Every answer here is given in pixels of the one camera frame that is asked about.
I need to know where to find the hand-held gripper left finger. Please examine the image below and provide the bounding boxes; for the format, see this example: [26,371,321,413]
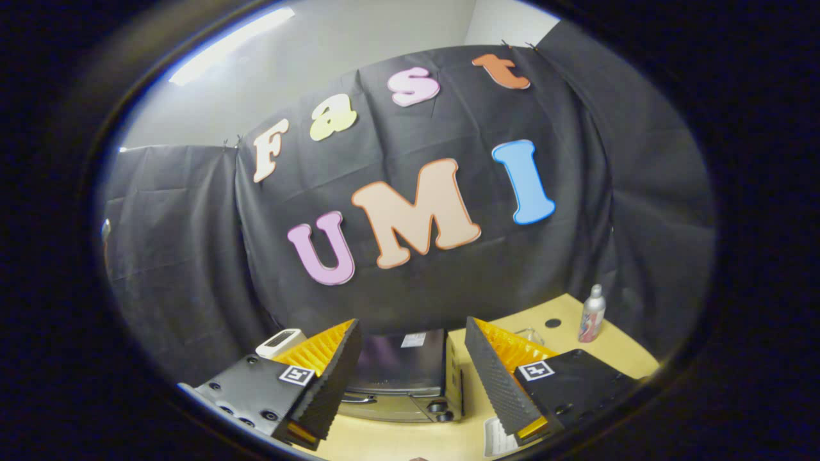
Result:
[192,318,363,452]

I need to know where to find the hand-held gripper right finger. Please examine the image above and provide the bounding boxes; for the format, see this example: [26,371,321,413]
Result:
[464,316,641,446]

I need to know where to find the black toaster oven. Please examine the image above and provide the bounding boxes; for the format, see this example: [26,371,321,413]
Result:
[336,328,464,424]

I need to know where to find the white pop-up toaster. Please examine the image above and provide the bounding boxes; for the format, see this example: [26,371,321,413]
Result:
[256,328,307,360]

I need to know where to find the white rectangular tray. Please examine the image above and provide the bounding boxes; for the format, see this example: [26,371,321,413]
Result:
[483,416,521,458]

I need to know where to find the pink label drink bottle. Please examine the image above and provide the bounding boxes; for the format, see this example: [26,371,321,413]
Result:
[578,284,607,343]

